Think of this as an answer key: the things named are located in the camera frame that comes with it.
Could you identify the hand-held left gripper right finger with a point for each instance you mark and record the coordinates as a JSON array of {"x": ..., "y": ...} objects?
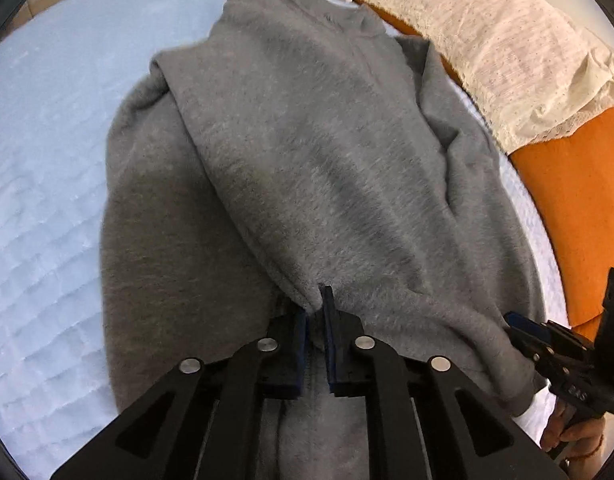
[{"x": 331, "y": 350}]

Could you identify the person's right hand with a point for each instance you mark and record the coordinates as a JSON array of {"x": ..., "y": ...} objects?
[{"x": 582, "y": 437}]

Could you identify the grey sweatshirt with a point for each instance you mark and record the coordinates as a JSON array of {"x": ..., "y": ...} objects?
[{"x": 312, "y": 160}]

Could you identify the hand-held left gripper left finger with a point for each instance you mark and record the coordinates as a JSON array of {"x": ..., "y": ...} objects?
[{"x": 300, "y": 355}]

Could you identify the light blue quilted blanket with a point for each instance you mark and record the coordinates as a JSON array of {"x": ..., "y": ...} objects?
[{"x": 52, "y": 185}]

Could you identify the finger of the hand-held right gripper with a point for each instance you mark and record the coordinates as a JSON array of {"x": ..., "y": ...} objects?
[
  {"x": 524, "y": 322},
  {"x": 532, "y": 347}
]

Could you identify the orange bed sheet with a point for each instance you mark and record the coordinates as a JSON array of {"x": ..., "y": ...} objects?
[{"x": 577, "y": 200}]

